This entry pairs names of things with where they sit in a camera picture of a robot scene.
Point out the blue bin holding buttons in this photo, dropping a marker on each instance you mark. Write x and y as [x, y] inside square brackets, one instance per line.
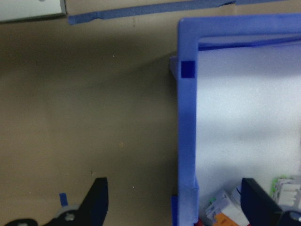
[187, 117]

